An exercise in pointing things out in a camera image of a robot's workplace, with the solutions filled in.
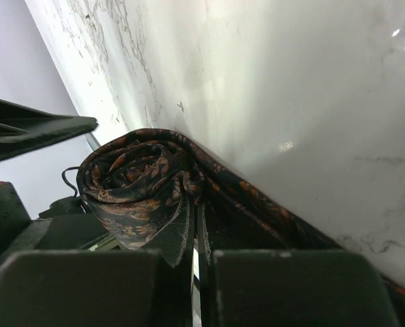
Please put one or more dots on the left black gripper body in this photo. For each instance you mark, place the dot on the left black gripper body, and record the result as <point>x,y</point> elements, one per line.
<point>18,232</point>

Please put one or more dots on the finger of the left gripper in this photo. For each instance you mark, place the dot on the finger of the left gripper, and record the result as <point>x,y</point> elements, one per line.
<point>24,129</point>

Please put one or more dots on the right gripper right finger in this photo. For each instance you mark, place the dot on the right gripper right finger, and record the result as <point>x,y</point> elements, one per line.
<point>245,281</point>

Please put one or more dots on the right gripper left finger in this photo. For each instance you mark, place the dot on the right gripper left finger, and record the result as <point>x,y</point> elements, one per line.
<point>82,276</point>

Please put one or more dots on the dark paisley necktie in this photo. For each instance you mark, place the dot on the dark paisley necktie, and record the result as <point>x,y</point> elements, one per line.
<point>132,182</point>

